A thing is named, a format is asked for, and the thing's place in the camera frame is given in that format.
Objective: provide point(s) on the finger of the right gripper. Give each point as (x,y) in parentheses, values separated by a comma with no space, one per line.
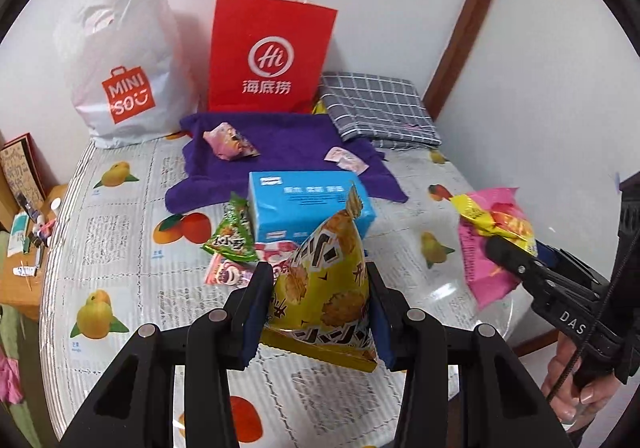
(524,266)
(568,265)

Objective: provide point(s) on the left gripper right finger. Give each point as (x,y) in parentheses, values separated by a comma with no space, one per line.
(500,403)

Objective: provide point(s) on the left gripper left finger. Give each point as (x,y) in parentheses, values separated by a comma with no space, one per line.
(131,405)

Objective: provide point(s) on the green triangular snack bag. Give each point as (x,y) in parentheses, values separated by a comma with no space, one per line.
(233,237)

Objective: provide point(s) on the yellow triangular snack bag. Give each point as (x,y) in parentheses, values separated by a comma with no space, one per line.
(319,302)

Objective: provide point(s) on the blue tissue pack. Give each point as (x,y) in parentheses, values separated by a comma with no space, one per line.
(290,205)

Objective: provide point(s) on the person's right hand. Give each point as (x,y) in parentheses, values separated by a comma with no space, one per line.
(576,407)

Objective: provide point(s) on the fruit print table cover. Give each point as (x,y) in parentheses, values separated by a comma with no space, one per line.
(106,276)

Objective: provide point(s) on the pink white candy packet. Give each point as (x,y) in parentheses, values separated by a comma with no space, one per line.
(224,272)

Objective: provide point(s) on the wooden side table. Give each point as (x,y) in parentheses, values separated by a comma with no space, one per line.
(22,280)

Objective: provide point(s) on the grey checked folded cloth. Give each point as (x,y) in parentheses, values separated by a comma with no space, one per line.
(387,111)

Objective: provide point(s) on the small pink white sachet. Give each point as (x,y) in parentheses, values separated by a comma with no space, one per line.
(346,160)

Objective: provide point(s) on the framed picture brown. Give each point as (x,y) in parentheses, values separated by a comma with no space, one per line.
(20,170)

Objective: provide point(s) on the purple fluffy towel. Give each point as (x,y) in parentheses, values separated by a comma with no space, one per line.
(285,142)

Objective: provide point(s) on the pink cartoon snack packet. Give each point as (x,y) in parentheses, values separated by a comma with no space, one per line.
(228,144)

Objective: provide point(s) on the white Miniso plastic bag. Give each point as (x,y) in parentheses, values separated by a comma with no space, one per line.
(123,63)

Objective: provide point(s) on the red Haidilao paper bag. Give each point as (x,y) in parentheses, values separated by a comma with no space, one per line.
(267,55)

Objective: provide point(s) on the brown wooden door frame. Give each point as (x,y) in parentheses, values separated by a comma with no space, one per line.
(469,22)

